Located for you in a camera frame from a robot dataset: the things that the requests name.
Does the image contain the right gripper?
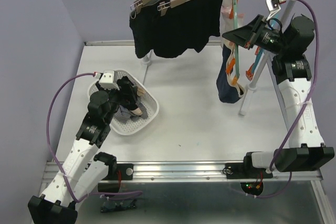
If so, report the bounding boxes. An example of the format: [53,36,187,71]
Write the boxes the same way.
[222,14,289,56]

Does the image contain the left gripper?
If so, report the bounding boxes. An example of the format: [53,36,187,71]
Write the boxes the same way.
[96,81,137,123]

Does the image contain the black underwear beige waistband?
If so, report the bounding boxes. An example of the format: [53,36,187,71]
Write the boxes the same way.
[119,76,148,119]

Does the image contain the blue plastic clip hanger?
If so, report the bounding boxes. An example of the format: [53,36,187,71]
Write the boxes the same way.
[245,15,282,81]

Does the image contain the grey striped underwear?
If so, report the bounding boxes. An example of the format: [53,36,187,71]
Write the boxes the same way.
[113,102,149,124]

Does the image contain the green plastic clip hanger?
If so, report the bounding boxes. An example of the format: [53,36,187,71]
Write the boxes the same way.
[226,0,240,86]

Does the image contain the navy blue underwear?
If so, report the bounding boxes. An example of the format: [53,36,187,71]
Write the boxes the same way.
[216,45,245,104]

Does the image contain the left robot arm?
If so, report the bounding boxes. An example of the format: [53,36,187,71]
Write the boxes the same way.
[28,71,122,223]

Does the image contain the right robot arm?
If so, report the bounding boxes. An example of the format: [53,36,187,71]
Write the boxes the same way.
[222,15,335,177]

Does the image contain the white underwear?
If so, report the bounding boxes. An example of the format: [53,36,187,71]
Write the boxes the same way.
[220,0,234,47]

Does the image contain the white perforated plastic basket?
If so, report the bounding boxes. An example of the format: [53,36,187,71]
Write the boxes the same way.
[87,70,159,136]

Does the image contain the front black shorts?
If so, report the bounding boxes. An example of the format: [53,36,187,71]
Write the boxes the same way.
[152,0,223,58]

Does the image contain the black shorts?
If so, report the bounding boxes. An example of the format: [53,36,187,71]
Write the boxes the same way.
[152,0,223,58]
[129,0,170,59]

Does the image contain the rear black shorts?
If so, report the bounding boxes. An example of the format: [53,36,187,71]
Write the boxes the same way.
[129,0,170,59]

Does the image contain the black eyeglasses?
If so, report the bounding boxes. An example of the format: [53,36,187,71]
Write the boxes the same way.
[100,199,137,214]

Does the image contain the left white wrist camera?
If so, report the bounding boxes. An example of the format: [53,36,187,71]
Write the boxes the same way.
[94,70,119,90]

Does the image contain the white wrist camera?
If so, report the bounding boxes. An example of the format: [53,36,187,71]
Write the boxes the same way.
[266,0,287,21]
[94,70,119,90]

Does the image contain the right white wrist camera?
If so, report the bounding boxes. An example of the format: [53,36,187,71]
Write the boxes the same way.
[266,0,287,21]

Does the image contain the aluminium mounting rail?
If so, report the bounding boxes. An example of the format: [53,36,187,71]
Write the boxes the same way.
[43,159,322,183]

